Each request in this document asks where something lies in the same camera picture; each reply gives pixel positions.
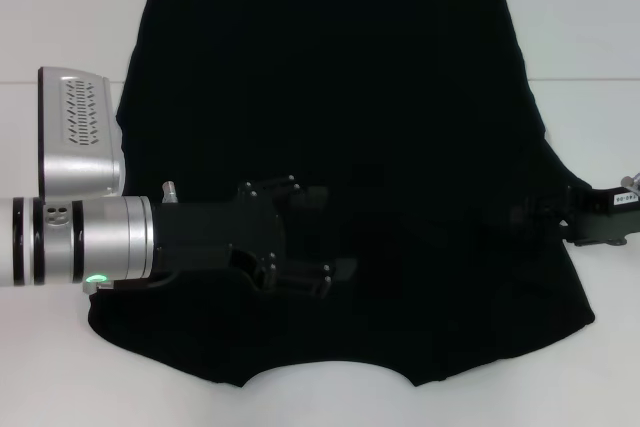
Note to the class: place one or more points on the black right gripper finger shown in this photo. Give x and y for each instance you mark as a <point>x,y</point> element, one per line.
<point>542,229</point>
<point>545,209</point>

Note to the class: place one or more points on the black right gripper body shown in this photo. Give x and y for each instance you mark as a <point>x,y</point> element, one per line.
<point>595,217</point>

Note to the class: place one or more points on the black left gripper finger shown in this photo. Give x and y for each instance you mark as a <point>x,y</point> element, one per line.
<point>300,277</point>
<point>310,199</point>

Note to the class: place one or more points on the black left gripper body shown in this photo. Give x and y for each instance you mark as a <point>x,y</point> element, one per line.
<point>215,232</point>

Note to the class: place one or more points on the black shirt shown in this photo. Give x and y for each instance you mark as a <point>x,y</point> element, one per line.
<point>350,72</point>

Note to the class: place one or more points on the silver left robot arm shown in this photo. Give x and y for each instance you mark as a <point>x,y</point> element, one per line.
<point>100,242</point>

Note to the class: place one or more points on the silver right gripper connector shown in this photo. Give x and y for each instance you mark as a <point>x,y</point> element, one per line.
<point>632,182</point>

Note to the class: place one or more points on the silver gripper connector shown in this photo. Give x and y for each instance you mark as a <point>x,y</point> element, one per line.
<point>170,192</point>
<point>632,182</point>

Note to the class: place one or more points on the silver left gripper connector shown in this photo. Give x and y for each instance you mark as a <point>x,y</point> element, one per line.
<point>170,192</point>

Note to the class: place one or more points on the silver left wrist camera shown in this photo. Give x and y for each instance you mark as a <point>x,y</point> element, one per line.
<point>80,162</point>

